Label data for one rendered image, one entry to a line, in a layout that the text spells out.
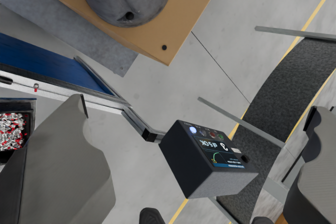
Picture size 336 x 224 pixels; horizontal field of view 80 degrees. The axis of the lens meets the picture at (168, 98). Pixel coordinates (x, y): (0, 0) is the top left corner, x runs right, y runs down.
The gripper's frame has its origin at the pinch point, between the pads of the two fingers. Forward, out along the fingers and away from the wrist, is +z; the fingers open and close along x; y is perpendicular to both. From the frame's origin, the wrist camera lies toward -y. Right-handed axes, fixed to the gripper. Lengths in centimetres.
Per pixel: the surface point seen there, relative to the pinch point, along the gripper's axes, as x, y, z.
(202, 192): 6.5, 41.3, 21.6
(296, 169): 302, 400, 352
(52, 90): -37, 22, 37
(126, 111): -19, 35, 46
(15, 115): -46, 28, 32
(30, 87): -41, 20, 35
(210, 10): 25, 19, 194
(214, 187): 9.8, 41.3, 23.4
